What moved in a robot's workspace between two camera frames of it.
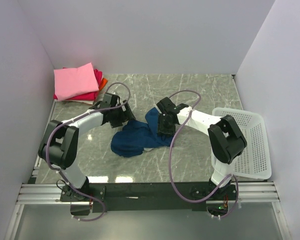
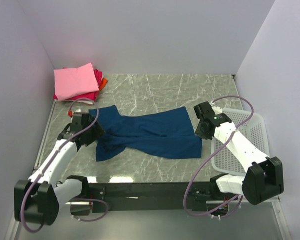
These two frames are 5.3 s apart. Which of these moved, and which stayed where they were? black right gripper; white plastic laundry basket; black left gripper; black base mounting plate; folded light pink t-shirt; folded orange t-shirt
Moved: black right gripper; black left gripper
Stayed: folded orange t-shirt; folded light pink t-shirt; white plastic laundry basket; black base mounting plate
